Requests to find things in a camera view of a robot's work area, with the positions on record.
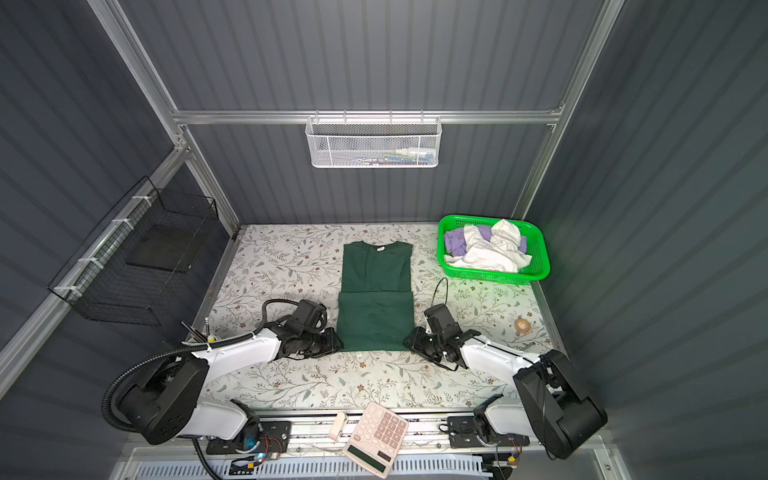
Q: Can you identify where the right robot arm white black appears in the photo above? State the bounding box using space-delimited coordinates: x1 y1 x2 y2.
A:
403 304 608 459

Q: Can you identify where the white pen cup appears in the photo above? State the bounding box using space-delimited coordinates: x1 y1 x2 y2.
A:
181 317 217 344

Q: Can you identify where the floral table mat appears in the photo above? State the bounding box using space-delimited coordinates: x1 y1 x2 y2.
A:
204 223 553 411

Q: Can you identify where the purple t shirt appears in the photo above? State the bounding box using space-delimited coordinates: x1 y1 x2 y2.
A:
444 224 528 257

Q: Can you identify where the pink white calculator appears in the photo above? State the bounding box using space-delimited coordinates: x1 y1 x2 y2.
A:
342 403 409 479

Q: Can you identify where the white bottle in basket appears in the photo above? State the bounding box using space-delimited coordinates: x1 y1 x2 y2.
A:
395 147 437 161

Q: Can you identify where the white wire wall basket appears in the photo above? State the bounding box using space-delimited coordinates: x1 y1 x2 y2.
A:
305 117 443 169

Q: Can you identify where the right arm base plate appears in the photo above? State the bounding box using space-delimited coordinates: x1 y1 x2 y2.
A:
438 416 530 449

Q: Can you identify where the dark green t shirt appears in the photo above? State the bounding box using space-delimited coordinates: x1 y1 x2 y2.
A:
337 241 415 352

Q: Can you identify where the green plastic laundry basket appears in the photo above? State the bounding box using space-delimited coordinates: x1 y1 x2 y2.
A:
437 215 550 285

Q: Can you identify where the black corrugated cable hose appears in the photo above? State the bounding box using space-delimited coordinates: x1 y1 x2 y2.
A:
100 298 301 480

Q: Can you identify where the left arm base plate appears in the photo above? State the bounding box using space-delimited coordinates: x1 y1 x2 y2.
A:
205 421 292 455

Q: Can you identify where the brown tape roll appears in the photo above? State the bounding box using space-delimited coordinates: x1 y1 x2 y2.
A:
513 317 532 336

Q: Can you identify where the white t shirt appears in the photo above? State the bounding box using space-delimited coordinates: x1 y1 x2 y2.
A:
444 220 533 274

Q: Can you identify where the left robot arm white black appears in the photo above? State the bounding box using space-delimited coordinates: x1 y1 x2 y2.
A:
101 300 343 445

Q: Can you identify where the black wire wall basket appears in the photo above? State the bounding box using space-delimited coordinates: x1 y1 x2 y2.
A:
48 180 219 326

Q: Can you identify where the small white eraser block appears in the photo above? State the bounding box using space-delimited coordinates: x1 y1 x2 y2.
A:
328 412 348 442

